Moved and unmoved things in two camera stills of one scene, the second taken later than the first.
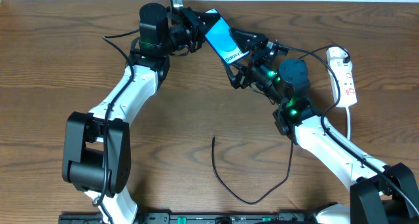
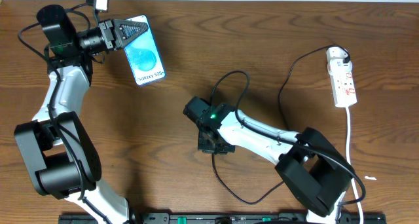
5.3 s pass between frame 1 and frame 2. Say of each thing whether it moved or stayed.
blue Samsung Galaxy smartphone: moved
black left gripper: moved
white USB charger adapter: stayed
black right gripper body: moved
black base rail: stayed
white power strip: stayed
